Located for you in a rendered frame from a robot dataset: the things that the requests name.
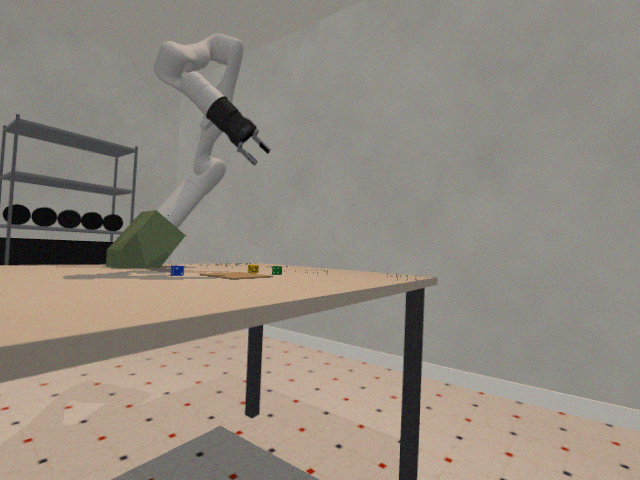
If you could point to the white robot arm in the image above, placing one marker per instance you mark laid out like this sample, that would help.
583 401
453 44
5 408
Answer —
168 67

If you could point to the blue die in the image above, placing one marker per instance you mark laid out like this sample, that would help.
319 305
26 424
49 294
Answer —
177 270

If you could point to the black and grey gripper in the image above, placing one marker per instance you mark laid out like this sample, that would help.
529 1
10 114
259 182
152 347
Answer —
221 112

